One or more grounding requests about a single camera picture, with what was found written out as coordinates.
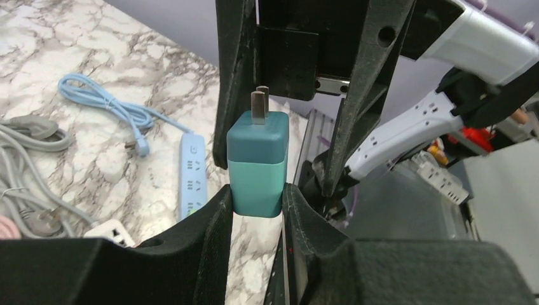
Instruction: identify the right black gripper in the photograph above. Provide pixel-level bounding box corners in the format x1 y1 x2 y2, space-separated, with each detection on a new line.
212 0 415 197

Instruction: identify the blue coiled cable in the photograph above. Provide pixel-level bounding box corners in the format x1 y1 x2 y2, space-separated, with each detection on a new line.
57 73 186 158

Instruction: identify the blue power strip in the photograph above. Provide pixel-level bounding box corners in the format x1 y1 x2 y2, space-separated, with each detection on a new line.
178 133 207 221

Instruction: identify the grey coiled cable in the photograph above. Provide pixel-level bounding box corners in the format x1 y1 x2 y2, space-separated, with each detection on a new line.
0 114 100 240

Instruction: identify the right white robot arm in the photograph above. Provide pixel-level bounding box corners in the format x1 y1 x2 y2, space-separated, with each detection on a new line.
212 1 538 197

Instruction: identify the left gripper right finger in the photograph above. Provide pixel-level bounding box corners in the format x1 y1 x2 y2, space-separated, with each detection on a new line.
264 184 535 304

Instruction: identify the white power strip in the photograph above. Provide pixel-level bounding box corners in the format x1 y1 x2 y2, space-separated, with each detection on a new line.
83 219 136 247

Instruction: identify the pink coiled cable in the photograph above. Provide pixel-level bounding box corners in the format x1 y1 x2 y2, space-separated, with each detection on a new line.
0 215 22 240

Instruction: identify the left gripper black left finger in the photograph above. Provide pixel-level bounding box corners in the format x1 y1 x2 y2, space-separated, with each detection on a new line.
1 186 233 304

